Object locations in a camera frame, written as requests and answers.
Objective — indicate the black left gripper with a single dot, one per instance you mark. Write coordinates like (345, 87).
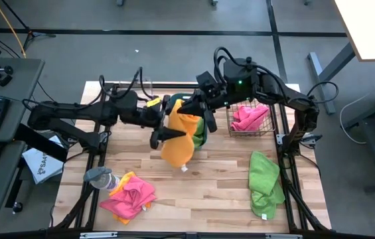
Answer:
(150, 114)

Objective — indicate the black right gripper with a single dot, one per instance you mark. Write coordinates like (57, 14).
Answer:
(212, 98)

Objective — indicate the green microfiber towel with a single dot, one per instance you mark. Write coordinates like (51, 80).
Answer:
(263, 179)
(200, 136)

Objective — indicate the orange microfiber towel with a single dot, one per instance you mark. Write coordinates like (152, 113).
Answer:
(124, 179)
(177, 149)

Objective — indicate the pink microfiber towel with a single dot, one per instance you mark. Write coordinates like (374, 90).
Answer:
(250, 117)
(130, 199)

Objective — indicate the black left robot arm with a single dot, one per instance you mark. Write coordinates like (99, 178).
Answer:
(74, 113)

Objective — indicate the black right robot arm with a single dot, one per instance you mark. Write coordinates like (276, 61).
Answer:
(273, 89)

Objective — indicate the teal plastic basket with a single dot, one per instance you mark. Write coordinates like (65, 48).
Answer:
(182, 97)

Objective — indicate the grey metal table leg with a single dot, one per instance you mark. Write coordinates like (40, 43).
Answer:
(323, 79)

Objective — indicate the white printed paper bag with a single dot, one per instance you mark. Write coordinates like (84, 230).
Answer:
(41, 162)

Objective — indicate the black tripod stand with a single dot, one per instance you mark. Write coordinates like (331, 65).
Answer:
(29, 33)

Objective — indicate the black round knob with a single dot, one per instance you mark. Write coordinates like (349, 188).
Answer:
(17, 207)

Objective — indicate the white square table top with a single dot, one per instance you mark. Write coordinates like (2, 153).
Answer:
(373, 26)

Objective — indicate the black aluminium frame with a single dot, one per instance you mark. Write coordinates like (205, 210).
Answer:
(91, 199)

